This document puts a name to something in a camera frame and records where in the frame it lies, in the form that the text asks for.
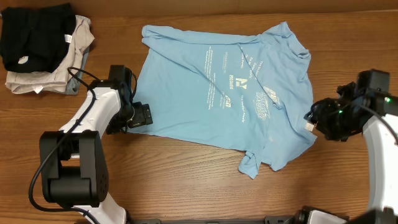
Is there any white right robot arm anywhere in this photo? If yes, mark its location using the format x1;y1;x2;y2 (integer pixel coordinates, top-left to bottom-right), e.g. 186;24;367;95
288;69;397;224

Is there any beige folded garment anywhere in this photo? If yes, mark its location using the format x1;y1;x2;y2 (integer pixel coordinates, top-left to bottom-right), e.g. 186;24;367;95
6;15;95;94

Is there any black folded garment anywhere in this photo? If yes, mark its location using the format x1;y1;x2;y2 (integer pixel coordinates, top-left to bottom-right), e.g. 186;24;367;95
1;3;76;73

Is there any grey folded garment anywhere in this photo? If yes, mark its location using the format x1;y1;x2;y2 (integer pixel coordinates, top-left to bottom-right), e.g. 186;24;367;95
63;47;90;95

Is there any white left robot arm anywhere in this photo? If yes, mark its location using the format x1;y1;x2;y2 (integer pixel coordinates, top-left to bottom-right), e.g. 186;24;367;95
29;65;153;223

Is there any light blue t-shirt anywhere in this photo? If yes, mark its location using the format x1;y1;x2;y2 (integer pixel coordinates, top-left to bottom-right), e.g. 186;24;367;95
132;22;316;178

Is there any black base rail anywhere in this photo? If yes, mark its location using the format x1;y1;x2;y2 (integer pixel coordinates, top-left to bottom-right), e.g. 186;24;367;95
126;215;295;224

